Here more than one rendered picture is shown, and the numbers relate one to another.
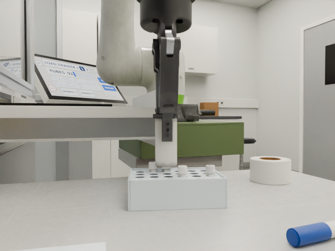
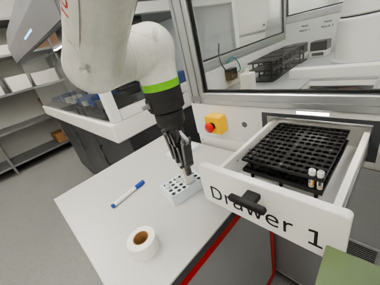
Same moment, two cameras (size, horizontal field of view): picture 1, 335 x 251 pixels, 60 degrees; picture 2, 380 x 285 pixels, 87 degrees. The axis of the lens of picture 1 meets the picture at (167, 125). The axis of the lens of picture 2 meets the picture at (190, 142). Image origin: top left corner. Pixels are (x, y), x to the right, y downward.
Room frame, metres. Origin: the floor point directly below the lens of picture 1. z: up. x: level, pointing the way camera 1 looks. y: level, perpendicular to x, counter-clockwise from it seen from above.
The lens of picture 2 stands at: (0.90, -0.16, 1.19)
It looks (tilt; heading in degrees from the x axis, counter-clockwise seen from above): 27 degrees down; 158
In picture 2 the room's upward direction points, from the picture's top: 14 degrees counter-clockwise
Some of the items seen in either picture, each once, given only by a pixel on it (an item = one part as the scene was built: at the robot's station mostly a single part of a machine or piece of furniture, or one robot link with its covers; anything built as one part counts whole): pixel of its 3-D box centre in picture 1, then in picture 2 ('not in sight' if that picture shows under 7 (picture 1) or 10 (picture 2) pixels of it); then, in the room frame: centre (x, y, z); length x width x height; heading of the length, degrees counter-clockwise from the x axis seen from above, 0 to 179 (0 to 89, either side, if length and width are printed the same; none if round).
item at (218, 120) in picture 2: not in sight; (215, 124); (0.27, 0.23, 0.88); 0.07 x 0.05 x 0.07; 17
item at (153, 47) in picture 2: not in sight; (150, 57); (0.43, -0.01, 1.17); 0.13 x 0.11 x 0.14; 104
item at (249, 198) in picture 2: not in sight; (249, 199); (0.68, 0.02, 0.91); 0.07 x 0.04 x 0.01; 17
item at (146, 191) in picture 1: (174, 186); (182, 185); (0.40, -0.01, 0.78); 0.12 x 0.08 x 0.04; 95
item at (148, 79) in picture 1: (161, 76); not in sight; (0.99, 0.02, 1.02); 0.16 x 0.13 x 0.19; 104
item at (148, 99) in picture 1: (147, 118); (257, 202); (0.67, 0.05, 0.87); 0.29 x 0.02 x 0.11; 17
